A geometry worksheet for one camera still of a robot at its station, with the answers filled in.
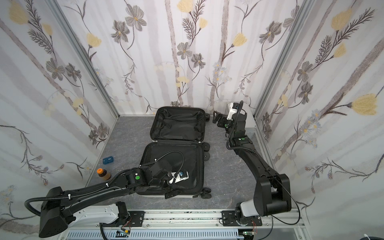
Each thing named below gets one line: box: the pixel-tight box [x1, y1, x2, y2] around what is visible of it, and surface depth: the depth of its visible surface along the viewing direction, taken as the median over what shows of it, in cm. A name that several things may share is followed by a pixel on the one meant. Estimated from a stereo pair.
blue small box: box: [102, 156, 114, 165], surface depth 95 cm
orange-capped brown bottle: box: [96, 168, 107, 177], surface depth 84 cm
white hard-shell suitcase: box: [136, 106, 212, 199], surface depth 95 cm
